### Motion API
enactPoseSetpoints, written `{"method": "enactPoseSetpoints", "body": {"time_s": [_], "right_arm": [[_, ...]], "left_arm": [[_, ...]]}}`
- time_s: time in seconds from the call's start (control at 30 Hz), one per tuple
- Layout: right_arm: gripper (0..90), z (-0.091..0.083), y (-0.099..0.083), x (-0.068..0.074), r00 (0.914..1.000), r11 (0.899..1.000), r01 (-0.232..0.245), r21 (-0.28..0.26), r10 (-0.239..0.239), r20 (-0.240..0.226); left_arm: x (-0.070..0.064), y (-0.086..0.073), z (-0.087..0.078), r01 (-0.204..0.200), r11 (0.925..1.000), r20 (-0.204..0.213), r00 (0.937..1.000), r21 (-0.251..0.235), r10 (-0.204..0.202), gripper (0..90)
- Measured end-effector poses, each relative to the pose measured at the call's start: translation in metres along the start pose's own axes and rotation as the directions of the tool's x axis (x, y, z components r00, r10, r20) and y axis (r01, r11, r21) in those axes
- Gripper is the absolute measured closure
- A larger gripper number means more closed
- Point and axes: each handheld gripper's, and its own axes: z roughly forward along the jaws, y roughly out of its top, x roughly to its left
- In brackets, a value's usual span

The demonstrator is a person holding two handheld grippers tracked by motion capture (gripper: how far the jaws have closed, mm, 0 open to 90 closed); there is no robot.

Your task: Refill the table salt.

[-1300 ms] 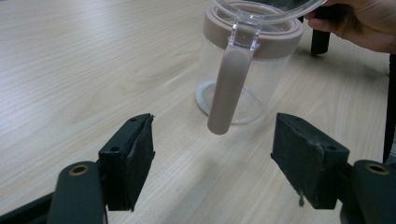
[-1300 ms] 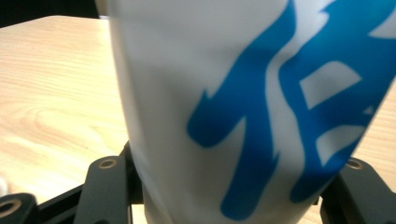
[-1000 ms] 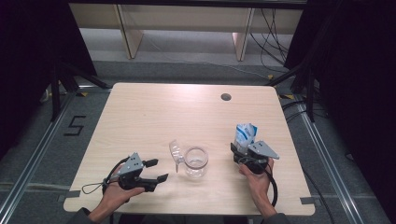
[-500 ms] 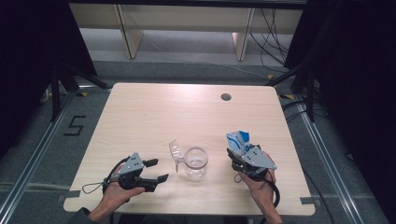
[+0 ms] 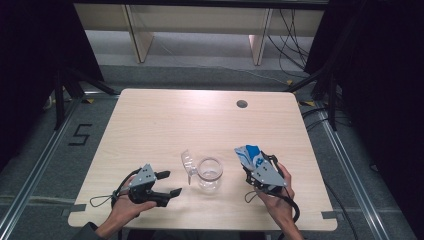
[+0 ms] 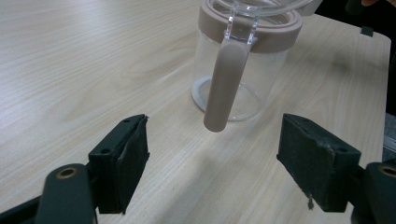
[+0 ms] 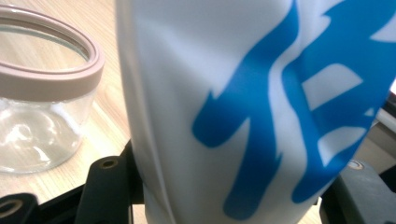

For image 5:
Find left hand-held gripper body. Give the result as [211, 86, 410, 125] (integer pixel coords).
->
[127, 163, 172, 208]

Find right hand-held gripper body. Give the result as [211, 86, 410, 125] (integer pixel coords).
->
[241, 151, 288, 195]

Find blue white milk pouch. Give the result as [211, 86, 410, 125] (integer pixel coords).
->
[233, 144, 268, 172]

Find clear cup with handle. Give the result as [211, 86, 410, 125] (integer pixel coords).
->
[180, 148, 224, 193]

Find person's right hand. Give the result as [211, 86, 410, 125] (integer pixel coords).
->
[255, 162, 297, 228]

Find person's left hand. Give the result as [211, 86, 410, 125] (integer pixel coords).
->
[110, 175, 158, 228]

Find black metal stand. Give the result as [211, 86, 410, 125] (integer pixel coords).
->
[54, 67, 120, 132]
[284, 66, 339, 132]

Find dark curtain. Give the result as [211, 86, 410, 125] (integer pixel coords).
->
[0, 0, 105, 169]
[303, 0, 424, 240]

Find beige wooden desk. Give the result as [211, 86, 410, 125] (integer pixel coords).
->
[73, 3, 326, 67]

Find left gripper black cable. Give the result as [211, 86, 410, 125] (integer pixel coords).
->
[88, 167, 144, 209]

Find black floor cables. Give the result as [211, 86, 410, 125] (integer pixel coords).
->
[300, 105, 352, 132]

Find aluminium floor rail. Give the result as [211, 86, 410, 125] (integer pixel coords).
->
[319, 111, 392, 240]
[0, 97, 83, 232]

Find black hanging cables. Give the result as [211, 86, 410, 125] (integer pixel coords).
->
[266, 9, 312, 80]

